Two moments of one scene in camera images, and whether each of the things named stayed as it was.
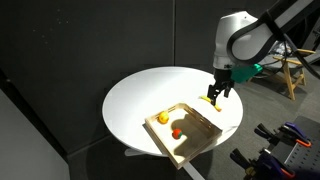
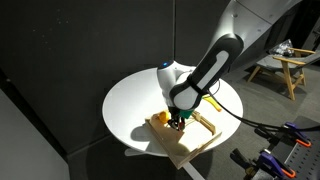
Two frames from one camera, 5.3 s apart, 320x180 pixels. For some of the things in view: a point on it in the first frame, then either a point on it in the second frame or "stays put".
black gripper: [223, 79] -> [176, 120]
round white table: [144, 95] stays put
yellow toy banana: [208, 99] stays put
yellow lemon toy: [163, 117] stays put
